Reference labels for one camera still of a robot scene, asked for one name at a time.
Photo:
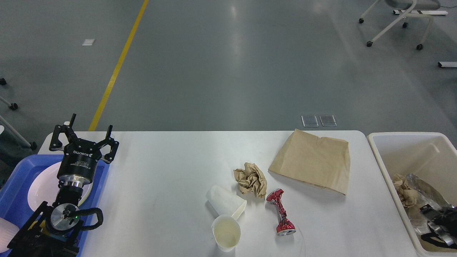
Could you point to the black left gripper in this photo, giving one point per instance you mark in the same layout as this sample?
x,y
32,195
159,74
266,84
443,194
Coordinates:
x,y
79,165

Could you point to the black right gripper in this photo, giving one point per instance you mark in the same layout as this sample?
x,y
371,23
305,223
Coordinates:
x,y
447,219

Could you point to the silver foil bag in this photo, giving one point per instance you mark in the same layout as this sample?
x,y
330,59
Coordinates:
x,y
428,196

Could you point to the pink plate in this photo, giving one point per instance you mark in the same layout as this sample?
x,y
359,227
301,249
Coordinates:
x,y
44,187

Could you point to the pink mug dark inside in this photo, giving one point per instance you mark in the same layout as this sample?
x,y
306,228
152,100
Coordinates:
x,y
7,231

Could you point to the brown paper bag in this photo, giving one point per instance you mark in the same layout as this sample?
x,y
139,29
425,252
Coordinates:
x,y
322,162

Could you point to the white paper cup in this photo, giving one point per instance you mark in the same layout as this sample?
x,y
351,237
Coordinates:
x,y
227,232
225,202

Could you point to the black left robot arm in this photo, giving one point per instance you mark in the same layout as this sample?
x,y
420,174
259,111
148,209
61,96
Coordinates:
x,y
52,229

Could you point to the light green plate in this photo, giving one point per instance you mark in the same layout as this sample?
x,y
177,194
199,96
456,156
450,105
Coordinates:
x,y
86,189

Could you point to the crumpled tissue in bag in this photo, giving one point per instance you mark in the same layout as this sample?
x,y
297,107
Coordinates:
x,y
407,195

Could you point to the person in jeans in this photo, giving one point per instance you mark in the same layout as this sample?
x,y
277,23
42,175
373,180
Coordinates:
x,y
11,153

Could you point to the cream plastic bin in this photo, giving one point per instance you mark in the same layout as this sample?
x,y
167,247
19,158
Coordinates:
x,y
430,156

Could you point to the blue plastic tray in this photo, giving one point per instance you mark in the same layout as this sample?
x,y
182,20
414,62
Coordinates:
x,y
14,205

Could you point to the crushed red can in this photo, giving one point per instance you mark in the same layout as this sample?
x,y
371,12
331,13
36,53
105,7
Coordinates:
x,y
284,227

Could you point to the clear floor plate right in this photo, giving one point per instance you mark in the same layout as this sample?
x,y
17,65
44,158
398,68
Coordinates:
x,y
328,120

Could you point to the clear floor plate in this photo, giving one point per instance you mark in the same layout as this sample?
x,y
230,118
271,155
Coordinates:
x,y
310,121
328,120

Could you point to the white paper cup lying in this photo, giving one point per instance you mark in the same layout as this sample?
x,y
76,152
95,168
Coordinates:
x,y
225,202

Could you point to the white bar on floor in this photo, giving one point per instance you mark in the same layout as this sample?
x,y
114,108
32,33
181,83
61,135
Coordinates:
x,y
447,64

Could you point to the clear floor plate left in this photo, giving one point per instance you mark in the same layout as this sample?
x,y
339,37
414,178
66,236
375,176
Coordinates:
x,y
310,121

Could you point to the crumpled brown paper ball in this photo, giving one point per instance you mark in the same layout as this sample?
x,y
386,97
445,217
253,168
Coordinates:
x,y
251,179

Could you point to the white office chair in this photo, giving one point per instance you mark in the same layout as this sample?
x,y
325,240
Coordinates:
x,y
410,8

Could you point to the white cart frame left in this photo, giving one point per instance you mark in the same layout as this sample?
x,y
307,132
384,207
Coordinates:
x,y
13,106

